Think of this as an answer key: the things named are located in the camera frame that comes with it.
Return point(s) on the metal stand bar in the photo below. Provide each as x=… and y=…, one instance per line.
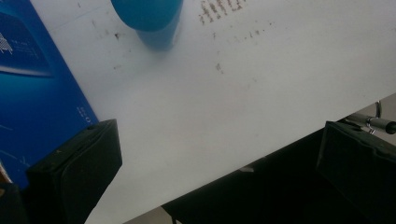
x=373, y=122

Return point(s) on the blue printed box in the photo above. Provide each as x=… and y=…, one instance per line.
x=34, y=93

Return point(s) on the blue cup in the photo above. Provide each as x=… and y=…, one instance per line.
x=151, y=18

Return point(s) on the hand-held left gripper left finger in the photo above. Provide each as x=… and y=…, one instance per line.
x=74, y=174

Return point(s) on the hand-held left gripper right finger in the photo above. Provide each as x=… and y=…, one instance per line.
x=358, y=168

